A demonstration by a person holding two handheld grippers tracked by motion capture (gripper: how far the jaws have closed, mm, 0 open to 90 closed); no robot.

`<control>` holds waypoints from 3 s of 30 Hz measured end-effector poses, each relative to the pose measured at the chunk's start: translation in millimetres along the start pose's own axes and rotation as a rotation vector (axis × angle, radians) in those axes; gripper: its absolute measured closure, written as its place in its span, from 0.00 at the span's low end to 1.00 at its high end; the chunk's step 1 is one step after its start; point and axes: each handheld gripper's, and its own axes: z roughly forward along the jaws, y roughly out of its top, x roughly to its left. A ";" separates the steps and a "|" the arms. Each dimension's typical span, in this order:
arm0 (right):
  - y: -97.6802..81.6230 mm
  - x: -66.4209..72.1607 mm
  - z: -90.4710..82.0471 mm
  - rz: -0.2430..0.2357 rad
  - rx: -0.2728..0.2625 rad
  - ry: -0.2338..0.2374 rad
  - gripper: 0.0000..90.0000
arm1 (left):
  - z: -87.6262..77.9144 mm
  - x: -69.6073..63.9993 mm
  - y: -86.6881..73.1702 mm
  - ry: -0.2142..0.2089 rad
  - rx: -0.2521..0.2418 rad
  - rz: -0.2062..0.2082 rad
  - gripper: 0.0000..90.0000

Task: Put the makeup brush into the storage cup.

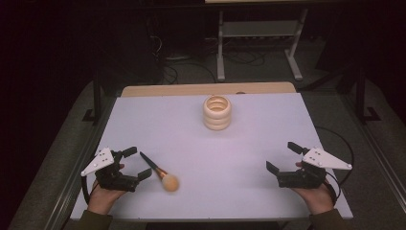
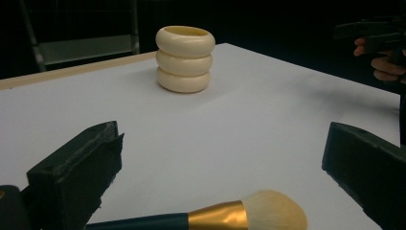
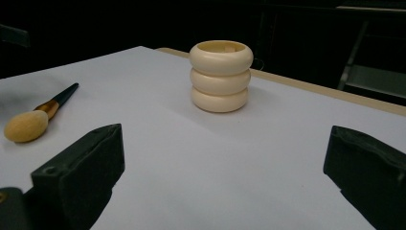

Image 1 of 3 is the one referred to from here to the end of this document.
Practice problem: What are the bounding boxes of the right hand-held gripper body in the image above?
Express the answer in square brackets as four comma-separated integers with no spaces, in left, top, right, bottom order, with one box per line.
[276,146,353,190]

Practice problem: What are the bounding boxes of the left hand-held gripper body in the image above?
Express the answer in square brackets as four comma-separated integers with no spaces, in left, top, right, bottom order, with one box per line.
[80,147,141,193]

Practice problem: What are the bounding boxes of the makeup brush with black handle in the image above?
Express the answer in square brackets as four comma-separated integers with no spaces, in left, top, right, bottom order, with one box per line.
[139,150,180,193]

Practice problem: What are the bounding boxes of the cream ribbed brush holder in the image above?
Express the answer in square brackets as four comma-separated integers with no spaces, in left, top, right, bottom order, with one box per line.
[202,95,232,131]

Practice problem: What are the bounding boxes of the person's left hand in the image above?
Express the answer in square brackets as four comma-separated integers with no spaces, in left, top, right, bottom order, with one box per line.
[87,163,126,216]

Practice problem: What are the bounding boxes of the person's right hand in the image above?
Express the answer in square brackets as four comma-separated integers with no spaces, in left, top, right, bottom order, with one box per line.
[291,161,336,216]

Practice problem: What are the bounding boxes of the white table board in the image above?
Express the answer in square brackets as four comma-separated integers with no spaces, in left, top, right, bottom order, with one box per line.
[70,92,354,222]

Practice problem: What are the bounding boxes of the black metal stand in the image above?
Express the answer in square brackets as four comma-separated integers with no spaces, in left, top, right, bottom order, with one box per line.
[354,65,383,125]
[81,68,103,127]

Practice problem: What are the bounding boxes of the wooden table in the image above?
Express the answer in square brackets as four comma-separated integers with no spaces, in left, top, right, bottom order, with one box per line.
[121,81,297,98]

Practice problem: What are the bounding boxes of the white metal stand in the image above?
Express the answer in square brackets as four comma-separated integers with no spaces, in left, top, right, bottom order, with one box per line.
[215,8,309,82]

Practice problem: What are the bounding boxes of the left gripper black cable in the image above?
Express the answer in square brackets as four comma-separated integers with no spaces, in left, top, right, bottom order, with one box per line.
[80,173,98,206]

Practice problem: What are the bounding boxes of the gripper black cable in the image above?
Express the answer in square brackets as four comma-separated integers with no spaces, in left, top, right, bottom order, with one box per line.
[80,173,98,206]
[314,125,355,206]

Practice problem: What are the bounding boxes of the metal frame rail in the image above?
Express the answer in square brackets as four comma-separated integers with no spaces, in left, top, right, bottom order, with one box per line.
[337,94,406,205]
[42,95,118,230]

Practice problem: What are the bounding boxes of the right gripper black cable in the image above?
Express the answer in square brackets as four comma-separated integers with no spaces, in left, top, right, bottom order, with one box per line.
[314,125,355,206]

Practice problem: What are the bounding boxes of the black floor cables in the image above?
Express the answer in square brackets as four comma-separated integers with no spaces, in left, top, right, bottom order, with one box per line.
[146,15,266,86]

